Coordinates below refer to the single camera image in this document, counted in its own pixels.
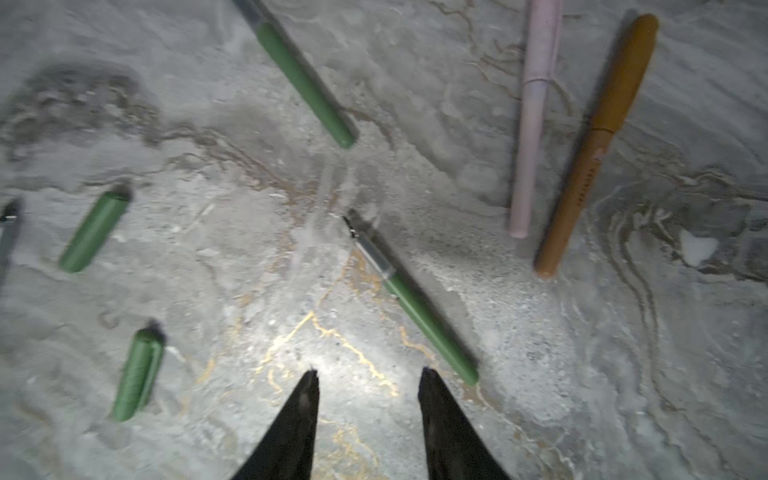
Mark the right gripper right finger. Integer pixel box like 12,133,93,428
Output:
418,367,509,480

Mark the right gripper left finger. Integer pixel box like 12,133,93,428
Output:
232,370,320,479

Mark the green pen cap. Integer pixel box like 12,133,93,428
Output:
58,190,131,273
110,328,165,422

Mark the dark green pen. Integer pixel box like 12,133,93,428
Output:
233,0,357,149
342,216,480,386

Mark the orange pen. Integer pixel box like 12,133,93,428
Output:
534,14,659,279

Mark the pink pen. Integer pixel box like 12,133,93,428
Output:
508,0,564,238

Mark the light green pen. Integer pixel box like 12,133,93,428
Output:
0,197,23,285

